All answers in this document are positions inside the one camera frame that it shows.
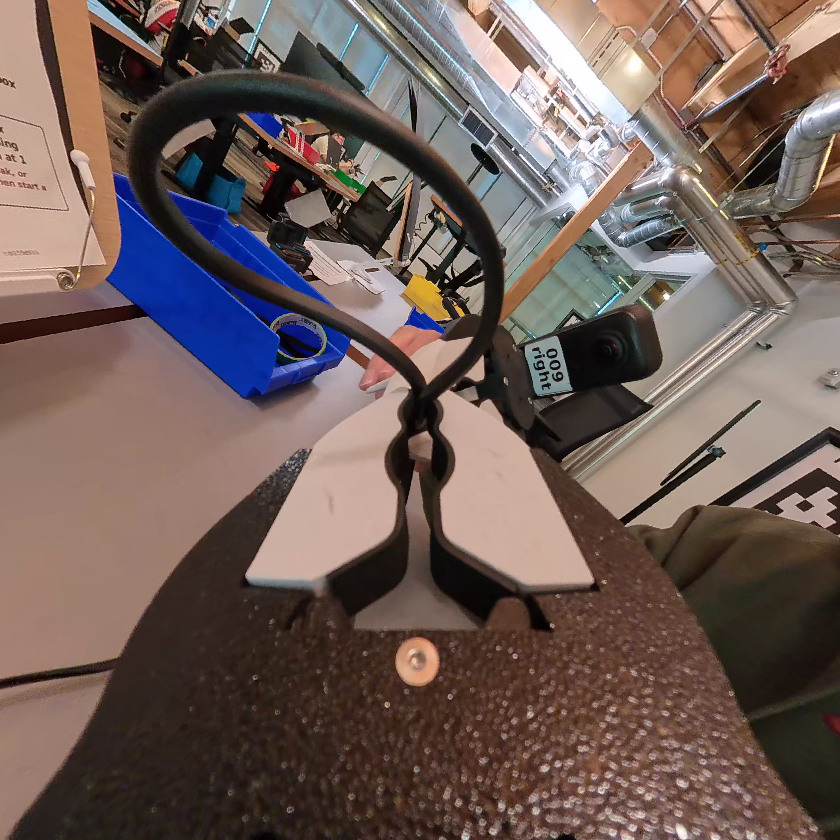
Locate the black office chair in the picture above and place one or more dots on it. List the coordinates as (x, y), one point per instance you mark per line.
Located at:
(367, 216)

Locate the silver air duct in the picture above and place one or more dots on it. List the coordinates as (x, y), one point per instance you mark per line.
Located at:
(709, 216)

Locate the wooden post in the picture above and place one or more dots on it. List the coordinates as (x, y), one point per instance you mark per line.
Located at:
(571, 229)

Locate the person's right hand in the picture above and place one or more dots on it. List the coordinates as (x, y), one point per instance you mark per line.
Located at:
(384, 367)

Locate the white paper sheet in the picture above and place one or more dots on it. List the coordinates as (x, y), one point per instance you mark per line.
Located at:
(328, 262)

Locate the black monitor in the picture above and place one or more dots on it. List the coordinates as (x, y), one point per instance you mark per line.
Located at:
(321, 59)

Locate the blue plastic bin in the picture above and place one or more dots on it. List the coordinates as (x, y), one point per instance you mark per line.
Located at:
(190, 275)

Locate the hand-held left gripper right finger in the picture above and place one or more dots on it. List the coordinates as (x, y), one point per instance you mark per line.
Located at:
(499, 512)

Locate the metal clip hook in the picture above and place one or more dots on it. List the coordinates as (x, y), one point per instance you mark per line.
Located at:
(85, 216)

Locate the yellow bin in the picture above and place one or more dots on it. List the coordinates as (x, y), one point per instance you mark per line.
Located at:
(423, 292)

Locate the person's right forearm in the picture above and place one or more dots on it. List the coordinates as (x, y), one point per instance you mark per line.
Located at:
(754, 604)

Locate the black and white marker poster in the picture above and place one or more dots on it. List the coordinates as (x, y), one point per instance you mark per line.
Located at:
(797, 485)

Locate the tape roll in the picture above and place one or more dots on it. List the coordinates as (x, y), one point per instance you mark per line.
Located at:
(298, 338)

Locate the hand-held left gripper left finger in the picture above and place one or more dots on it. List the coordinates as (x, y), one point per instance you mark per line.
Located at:
(334, 505)

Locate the instruction sheet board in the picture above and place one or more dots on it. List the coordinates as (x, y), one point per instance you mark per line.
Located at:
(39, 131)

